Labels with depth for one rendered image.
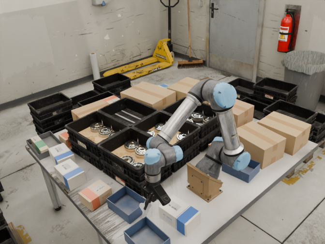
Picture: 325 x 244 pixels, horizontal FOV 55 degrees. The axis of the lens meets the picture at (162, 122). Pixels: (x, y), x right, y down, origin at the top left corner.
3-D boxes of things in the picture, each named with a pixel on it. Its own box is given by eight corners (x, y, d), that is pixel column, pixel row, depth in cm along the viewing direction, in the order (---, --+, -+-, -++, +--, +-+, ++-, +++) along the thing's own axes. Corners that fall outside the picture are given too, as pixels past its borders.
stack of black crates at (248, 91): (263, 111, 386) (266, 85, 369) (248, 119, 370) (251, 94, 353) (237, 101, 413) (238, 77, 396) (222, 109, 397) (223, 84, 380)
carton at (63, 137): (78, 134, 258) (76, 126, 254) (85, 139, 250) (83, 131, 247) (60, 142, 249) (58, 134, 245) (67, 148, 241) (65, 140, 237)
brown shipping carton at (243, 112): (252, 122, 259) (254, 105, 251) (236, 132, 247) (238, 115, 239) (223, 111, 279) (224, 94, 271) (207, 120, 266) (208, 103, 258)
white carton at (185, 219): (200, 223, 171) (200, 212, 166) (186, 236, 164) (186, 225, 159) (173, 205, 183) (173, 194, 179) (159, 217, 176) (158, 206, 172)
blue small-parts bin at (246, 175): (259, 171, 206) (260, 162, 202) (248, 183, 196) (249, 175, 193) (233, 160, 218) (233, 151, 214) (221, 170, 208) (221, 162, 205)
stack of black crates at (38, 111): (68, 124, 384) (60, 91, 361) (80, 133, 364) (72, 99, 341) (37, 137, 362) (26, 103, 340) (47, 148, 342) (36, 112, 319)
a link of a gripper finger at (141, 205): (138, 212, 156) (146, 196, 156) (144, 219, 152) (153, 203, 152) (133, 212, 154) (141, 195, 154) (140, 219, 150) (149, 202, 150)
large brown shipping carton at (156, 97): (176, 111, 283) (175, 91, 273) (154, 125, 264) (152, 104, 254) (145, 99, 306) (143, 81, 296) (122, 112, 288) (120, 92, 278)
